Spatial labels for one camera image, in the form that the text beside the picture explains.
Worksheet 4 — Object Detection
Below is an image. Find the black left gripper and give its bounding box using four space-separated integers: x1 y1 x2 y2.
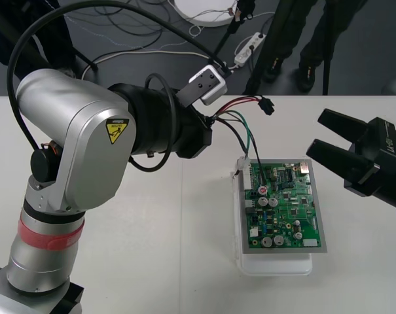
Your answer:
176 105 217 161

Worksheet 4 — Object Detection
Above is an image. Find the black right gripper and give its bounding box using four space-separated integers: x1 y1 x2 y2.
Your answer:
305 109 396 210

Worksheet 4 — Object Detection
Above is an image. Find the white power strip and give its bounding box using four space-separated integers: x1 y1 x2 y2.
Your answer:
234 31 267 68

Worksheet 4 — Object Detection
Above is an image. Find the black tripod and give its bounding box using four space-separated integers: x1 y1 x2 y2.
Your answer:
207 0 336 96
0 12 99 84

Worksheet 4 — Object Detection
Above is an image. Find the white round base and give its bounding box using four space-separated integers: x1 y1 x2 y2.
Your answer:
173 0 242 28

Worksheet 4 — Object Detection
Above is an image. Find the person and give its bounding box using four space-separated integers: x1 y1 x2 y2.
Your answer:
262 0 370 93
0 0 79 81

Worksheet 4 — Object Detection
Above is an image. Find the pale grey left wrist camera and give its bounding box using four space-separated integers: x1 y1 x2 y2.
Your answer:
188 64 227 106

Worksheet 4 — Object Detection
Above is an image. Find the white floor cable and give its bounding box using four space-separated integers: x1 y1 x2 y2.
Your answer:
81 48 238 82

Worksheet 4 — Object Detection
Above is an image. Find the green circuit board grey frame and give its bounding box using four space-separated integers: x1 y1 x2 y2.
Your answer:
239 158 329 256

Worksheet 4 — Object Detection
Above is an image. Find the black floor cable tangle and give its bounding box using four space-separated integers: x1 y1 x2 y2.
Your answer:
63 0 168 52

